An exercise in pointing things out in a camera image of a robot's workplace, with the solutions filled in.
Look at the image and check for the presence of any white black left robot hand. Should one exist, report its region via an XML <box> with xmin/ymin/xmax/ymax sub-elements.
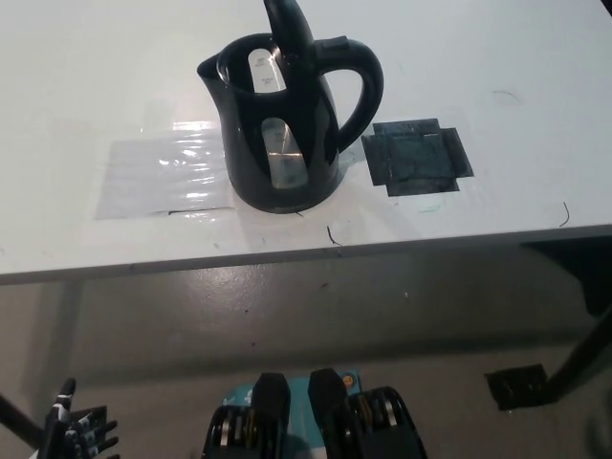
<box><xmin>40</xmin><ymin>377</ymin><xmax>120</xmax><ymax>459</ymax></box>

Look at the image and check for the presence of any black electric kettle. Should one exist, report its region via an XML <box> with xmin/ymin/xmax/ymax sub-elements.
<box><xmin>195</xmin><ymin>0</ymin><xmax>386</xmax><ymax>215</ymax></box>

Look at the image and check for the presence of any black table leg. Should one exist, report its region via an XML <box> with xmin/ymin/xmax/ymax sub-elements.
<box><xmin>0</xmin><ymin>389</ymin><xmax>45</xmax><ymax>451</ymax></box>
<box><xmin>542</xmin><ymin>305</ymin><xmax>612</xmax><ymax>407</ymax></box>

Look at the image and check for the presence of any clear plastic tape sheet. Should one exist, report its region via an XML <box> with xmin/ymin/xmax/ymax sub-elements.
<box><xmin>93</xmin><ymin>119</ymin><xmax>238</xmax><ymax>221</ymax></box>

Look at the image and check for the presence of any black tape square patch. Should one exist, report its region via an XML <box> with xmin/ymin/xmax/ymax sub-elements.
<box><xmin>361</xmin><ymin>116</ymin><xmax>475</xmax><ymax>197</ymax></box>

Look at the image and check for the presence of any black table foot plate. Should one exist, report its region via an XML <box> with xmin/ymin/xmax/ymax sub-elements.
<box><xmin>484</xmin><ymin>363</ymin><xmax>551</xmax><ymax>411</ymax></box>

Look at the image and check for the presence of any black table frame bracket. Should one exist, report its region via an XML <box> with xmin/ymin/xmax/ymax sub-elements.
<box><xmin>519</xmin><ymin>241</ymin><xmax>612</xmax><ymax>317</ymax></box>

